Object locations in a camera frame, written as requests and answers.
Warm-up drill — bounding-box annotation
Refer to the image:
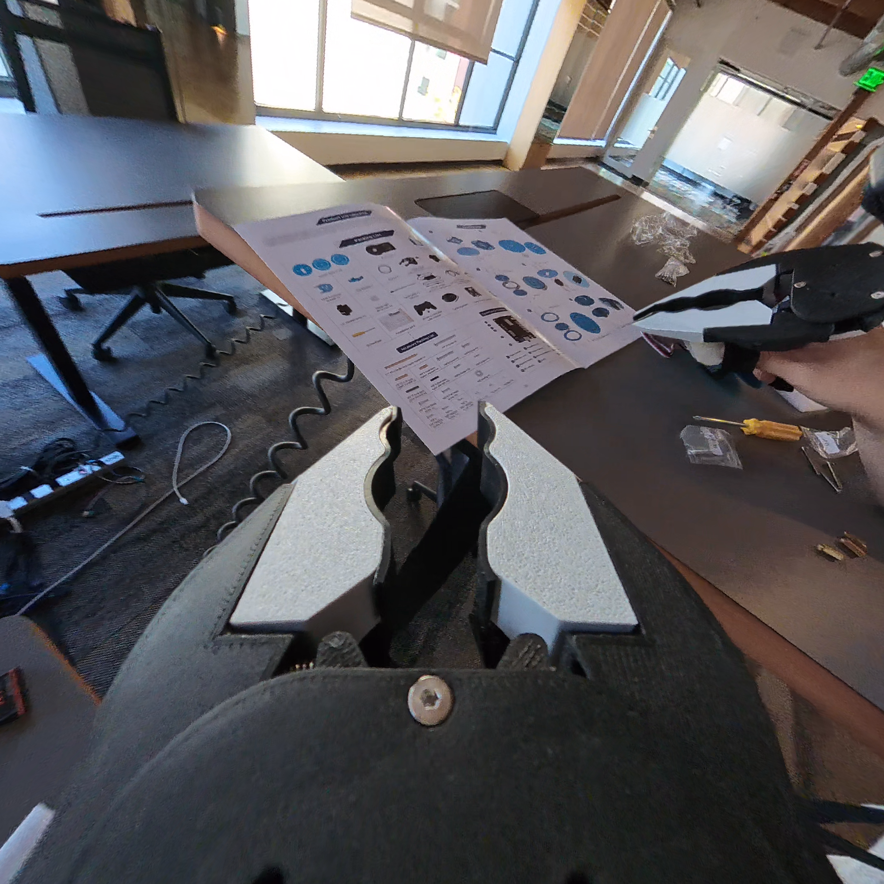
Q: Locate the white power strip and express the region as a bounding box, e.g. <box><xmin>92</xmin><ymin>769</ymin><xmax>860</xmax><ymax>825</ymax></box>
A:
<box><xmin>0</xmin><ymin>450</ymin><xmax>128</xmax><ymax>515</ymax></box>

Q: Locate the large window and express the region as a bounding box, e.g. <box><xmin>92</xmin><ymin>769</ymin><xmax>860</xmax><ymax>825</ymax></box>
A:
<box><xmin>249</xmin><ymin>0</ymin><xmax>540</xmax><ymax>132</ymax></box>

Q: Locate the beige roller blind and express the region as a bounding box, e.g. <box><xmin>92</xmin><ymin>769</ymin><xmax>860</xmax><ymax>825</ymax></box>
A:
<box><xmin>351</xmin><ymin>0</ymin><xmax>505</xmax><ymax>64</ymax></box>

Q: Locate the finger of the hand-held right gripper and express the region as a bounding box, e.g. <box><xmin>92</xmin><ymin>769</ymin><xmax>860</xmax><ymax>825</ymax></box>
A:
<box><xmin>633</xmin><ymin>302</ymin><xmax>780</xmax><ymax>344</ymax></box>
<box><xmin>633</xmin><ymin>264</ymin><xmax>780</xmax><ymax>320</ymax></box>

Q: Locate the black office chair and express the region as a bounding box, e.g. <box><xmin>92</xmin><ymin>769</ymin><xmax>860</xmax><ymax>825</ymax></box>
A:
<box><xmin>61</xmin><ymin>266</ymin><xmax>239</xmax><ymax>363</ymax></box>

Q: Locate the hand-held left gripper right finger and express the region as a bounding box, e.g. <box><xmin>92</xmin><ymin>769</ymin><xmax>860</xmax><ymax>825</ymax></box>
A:
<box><xmin>471</xmin><ymin>401</ymin><xmax>640</xmax><ymax>646</ymax></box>

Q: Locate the printed instruction manual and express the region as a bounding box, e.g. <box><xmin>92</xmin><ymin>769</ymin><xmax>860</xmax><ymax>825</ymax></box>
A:
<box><xmin>233</xmin><ymin>202</ymin><xmax>643</xmax><ymax>457</ymax></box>

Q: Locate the yellow handled screwdriver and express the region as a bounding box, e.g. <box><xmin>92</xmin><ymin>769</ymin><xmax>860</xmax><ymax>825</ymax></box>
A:
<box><xmin>692</xmin><ymin>416</ymin><xmax>803</xmax><ymax>443</ymax></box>

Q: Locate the small black module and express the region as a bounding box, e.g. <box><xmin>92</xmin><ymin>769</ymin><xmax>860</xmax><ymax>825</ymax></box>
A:
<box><xmin>0</xmin><ymin>669</ymin><xmax>29</xmax><ymax>725</ymax></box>

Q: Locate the white cable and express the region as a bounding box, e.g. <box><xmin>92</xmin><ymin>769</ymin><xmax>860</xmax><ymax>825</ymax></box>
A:
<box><xmin>170</xmin><ymin>421</ymin><xmax>232</xmax><ymax>506</ymax></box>

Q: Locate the black coiled cable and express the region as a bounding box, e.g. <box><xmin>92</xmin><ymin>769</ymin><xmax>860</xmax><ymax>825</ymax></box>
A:
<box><xmin>217</xmin><ymin>359</ymin><xmax>356</xmax><ymax>540</ymax></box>
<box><xmin>124</xmin><ymin>311</ymin><xmax>280</xmax><ymax>424</ymax></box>

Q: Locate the person's right hand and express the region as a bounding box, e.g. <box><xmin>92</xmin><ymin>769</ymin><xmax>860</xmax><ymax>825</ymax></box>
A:
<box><xmin>753</xmin><ymin>329</ymin><xmax>884</xmax><ymax>450</ymax></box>

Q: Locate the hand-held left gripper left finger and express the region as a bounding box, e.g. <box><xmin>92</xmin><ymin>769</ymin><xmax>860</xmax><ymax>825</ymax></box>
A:
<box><xmin>228</xmin><ymin>406</ymin><xmax>405</xmax><ymax>650</ymax></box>

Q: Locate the wooden staircase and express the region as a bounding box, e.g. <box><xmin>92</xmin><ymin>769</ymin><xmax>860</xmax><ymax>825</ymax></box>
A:
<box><xmin>735</xmin><ymin>117</ymin><xmax>884</xmax><ymax>256</ymax></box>

